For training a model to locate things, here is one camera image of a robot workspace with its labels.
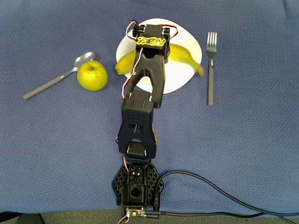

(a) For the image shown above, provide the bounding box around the yellow banana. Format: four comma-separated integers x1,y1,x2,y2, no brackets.
114,44,205,77

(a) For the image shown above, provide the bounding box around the white rounded square plate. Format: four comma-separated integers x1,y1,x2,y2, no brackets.
116,18,203,95

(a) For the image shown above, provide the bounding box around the grey metal fork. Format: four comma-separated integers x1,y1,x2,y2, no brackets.
206,31,217,106

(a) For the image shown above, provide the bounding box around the green apple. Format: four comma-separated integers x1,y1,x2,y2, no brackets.
77,60,109,91

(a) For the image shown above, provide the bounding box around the grey metal spoon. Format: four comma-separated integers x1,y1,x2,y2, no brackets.
22,52,96,101

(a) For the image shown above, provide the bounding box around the blue woven tablecloth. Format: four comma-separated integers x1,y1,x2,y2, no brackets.
0,0,299,217

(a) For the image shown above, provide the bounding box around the thick black power cable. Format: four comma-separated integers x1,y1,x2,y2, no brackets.
157,170,299,217

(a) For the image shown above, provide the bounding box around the thin black USB cable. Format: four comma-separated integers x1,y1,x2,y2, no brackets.
146,210,295,224

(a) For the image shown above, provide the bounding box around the black camera stand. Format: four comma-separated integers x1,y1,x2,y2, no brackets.
0,211,45,224

